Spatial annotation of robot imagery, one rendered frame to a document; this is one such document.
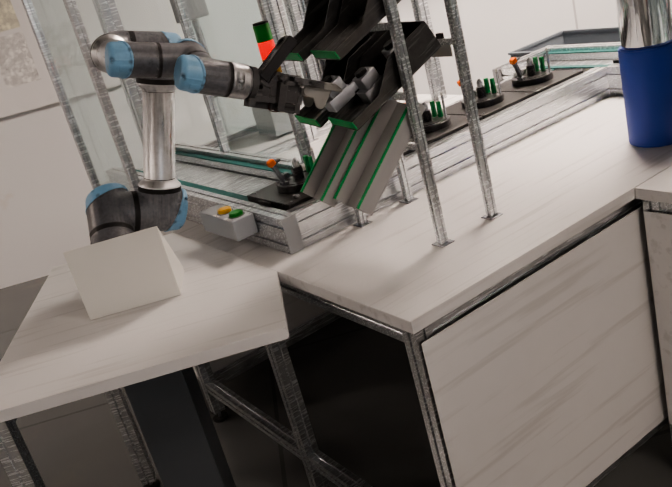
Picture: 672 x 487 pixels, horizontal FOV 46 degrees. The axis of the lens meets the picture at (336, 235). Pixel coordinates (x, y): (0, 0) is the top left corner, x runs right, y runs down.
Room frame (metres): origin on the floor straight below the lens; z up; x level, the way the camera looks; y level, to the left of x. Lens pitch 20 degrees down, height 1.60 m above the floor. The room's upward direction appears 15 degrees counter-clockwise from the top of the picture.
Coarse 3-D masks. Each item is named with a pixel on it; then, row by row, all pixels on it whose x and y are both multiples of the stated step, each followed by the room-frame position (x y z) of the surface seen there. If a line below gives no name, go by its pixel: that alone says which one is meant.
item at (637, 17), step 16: (624, 0) 2.05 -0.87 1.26; (640, 0) 2.02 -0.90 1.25; (656, 0) 2.01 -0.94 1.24; (624, 16) 2.06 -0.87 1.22; (640, 16) 2.02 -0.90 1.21; (656, 16) 2.01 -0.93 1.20; (624, 32) 2.06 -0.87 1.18; (640, 32) 2.02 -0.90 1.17; (656, 32) 2.01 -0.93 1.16; (624, 48) 2.07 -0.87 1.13; (640, 48) 2.03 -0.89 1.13
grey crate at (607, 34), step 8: (560, 32) 4.10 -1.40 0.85; (568, 32) 4.08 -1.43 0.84; (576, 32) 4.04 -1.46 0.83; (584, 32) 4.00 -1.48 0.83; (592, 32) 3.96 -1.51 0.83; (600, 32) 3.92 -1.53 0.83; (608, 32) 3.88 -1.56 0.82; (616, 32) 3.84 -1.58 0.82; (544, 40) 4.04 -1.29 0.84; (552, 40) 4.07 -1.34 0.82; (560, 40) 4.10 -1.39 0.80; (568, 40) 4.09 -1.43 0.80; (576, 40) 4.05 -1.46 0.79; (584, 40) 4.01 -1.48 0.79; (592, 40) 3.97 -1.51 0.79; (600, 40) 3.92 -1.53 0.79; (608, 40) 3.88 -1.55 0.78; (616, 40) 3.84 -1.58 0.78; (520, 48) 3.95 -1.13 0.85; (528, 48) 3.98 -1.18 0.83; (536, 48) 4.01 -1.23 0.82; (512, 56) 3.91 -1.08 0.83; (520, 56) 3.86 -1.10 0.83
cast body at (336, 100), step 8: (328, 80) 1.77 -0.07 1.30; (336, 80) 1.77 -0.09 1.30; (344, 88) 1.78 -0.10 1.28; (352, 88) 1.81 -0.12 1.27; (336, 96) 1.77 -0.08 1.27; (344, 96) 1.78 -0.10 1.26; (352, 96) 1.78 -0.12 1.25; (328, 104) 1.77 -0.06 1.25; (336, 104) 1.77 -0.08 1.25; (344, 104) 1.77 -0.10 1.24; (336, 112) 1.77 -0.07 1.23
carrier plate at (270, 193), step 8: (272, 184) 2.27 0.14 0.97; (256, 192) 2.23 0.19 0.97; (264, 192) 2.21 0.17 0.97; (272, 192) 2.19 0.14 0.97; (248, 200) 2.23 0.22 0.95; (256, 200) 2.19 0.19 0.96; (264, 200) 2.14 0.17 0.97; (272, 200) 2.11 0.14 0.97; (280, 200) 2.09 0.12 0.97; (288, 200) 2.07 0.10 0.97; (296, 200) 2.05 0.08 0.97; (304, 200) 2.05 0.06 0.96; (280, 208) 2.07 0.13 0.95; (288, 208) 2.03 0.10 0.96
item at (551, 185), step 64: (576, 128) 2.37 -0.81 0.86; (448, 192) 2.10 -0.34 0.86; (512, 192) 1.97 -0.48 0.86; (576, 192) 1.85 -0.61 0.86; (256, 256) 2.01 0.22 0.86; (320, 256) 1.89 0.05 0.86; (384, 256) 1.77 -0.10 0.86; (448, 256) 1.67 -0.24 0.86; (512, 256) 1.58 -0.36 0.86; (384, 320) 1.49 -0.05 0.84
